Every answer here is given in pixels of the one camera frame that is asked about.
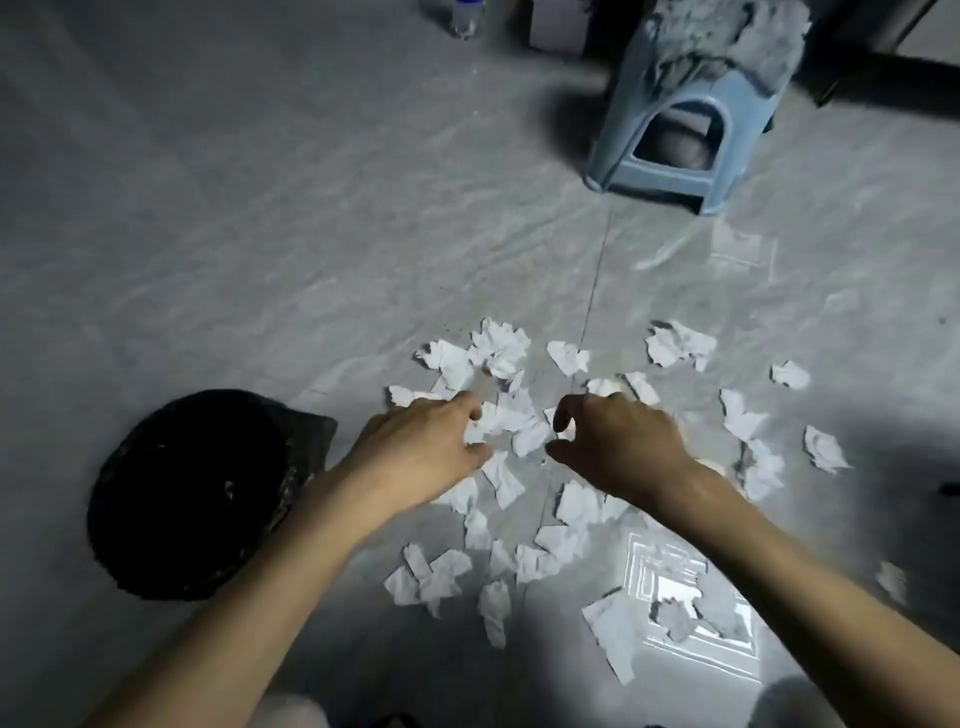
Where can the person's left hand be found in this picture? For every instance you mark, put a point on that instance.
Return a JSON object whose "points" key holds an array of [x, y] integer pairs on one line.
{"points": [[405, 457]]}

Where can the person's right hand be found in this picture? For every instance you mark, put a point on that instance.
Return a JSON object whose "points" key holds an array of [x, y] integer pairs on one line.
{"points": [[630, 450]]}

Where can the torn white paper scraps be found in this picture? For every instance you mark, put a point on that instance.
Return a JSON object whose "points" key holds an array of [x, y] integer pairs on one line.
{"points": [[502, 349]]}

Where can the black-lined trash bin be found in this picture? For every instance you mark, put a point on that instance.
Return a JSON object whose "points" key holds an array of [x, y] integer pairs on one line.
{"points": [[187, 495]]}

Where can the person's right forearm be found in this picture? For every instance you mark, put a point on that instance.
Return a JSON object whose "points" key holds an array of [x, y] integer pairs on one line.
{"points": [[810, 600]]}

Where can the person's left forearm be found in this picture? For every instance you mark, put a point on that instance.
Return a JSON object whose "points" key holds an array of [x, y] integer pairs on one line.
{"points": [[247, 615]]}

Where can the blue plastic stool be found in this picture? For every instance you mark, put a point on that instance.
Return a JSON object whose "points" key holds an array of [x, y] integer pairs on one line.
{"points": [[619, 127]]}

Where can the grey fluffy cloth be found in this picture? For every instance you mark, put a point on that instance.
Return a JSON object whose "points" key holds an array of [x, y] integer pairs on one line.
{"points": [[720, 37]]}

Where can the pale pink box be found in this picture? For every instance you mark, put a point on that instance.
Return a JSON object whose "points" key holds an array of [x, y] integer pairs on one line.
{"points": [[559, 26]]}

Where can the clear plastic bottle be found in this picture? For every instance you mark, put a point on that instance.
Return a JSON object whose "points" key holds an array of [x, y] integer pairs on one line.
{"points": [[465, 19]]}

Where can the black furniture base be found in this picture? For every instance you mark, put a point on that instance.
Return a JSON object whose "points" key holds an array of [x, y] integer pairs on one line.
{"points": [[862, 30]]}

